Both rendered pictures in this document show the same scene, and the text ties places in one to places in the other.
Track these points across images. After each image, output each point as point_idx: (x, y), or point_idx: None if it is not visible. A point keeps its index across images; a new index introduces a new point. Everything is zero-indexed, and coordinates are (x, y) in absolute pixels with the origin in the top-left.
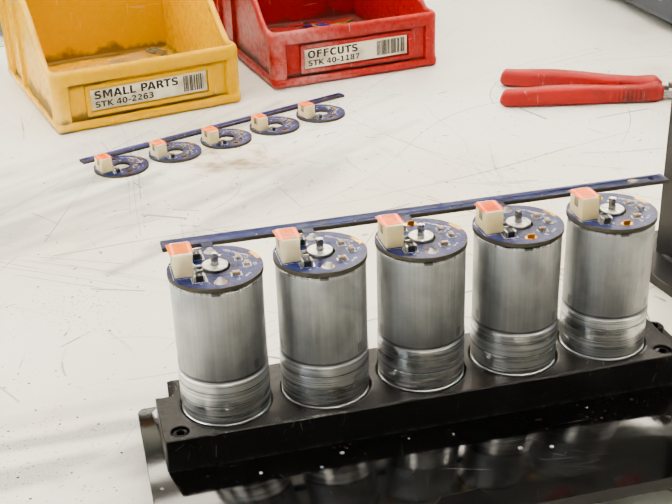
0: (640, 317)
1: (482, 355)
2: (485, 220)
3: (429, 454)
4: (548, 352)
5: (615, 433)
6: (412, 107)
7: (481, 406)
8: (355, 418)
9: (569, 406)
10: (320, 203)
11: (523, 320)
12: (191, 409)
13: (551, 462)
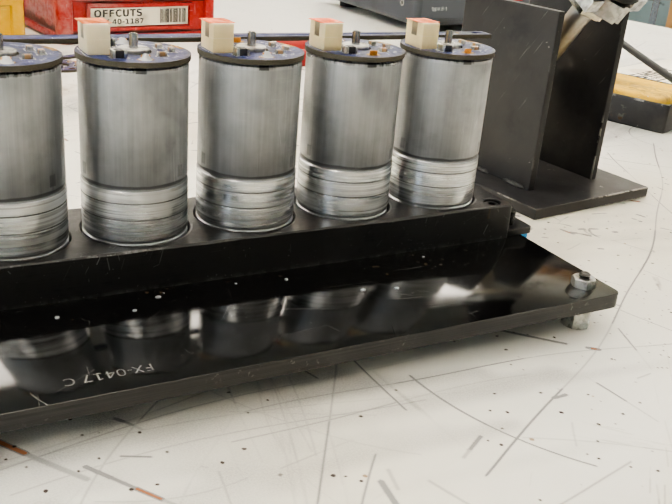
0: (474, 163)
1: (313, 198)
2: (323, 33)
3: (262, 297)
4: (383, 195)
5: (459, 276)
6: (196, 62)
7: (314, 251)
8: (174, 257)
9: (405, 256)
10: None
11: (361, 153)
12: None
13: (400, 301)
